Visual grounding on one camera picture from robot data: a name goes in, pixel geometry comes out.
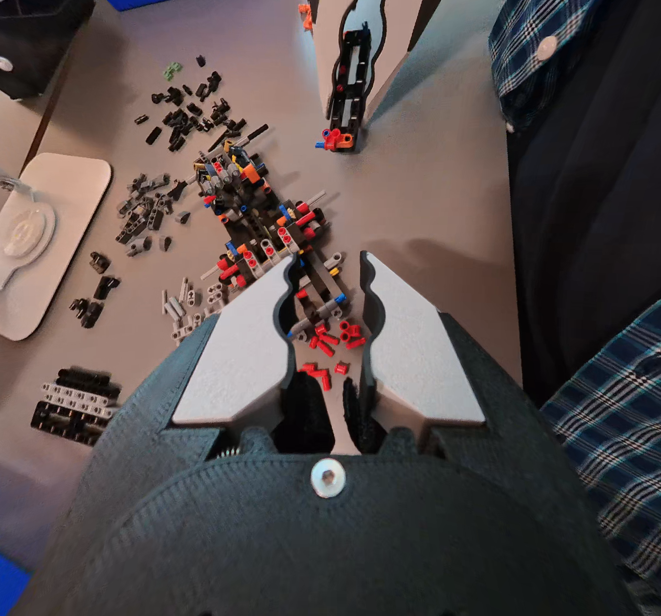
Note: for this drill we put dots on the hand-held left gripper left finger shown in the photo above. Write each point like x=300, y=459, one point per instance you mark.
x=237, y=363

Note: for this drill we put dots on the green lego piece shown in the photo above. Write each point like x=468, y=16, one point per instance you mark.
x=173, y=71

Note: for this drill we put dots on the white desk stand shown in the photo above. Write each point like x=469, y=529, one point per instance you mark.
x=67, y=244

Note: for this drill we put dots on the stack of black grey beams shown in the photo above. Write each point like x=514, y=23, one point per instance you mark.
x=77, y=394

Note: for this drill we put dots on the person's plaid shirt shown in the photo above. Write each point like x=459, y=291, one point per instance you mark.
x=619, y=419

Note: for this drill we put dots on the person's dark undershirt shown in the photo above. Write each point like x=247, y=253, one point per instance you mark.
x=578, y=239

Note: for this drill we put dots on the black box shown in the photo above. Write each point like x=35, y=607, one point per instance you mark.
x=46, y=32

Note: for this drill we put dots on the lego car chassis assembly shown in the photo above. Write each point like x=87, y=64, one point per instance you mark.
x=248, y=197

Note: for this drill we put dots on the cluster of orange lego pieces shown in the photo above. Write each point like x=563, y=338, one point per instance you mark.
x=305, y=9

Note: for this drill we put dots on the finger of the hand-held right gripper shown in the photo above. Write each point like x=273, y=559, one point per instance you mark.
x=403, y=17
x=328, y=6

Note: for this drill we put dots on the pile of red lego pins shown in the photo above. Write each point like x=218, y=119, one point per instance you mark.
x=323, y=342

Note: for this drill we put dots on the black lego frame assembly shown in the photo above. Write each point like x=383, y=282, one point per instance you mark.
x=334, y=138

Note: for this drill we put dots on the pile of dark grey pieces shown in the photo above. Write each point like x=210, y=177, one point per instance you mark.
x=149, y=218

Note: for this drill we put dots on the pile of light grey pins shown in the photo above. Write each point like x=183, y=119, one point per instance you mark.
x=175, y=308

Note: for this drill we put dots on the person's right forearm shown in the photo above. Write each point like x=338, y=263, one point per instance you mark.
x=557, y=17

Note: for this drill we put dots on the pile of black lego pieces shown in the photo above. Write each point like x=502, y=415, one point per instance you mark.
x=178, y=120

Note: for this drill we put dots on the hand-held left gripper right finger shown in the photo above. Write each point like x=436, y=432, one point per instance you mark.
x=423, y=363

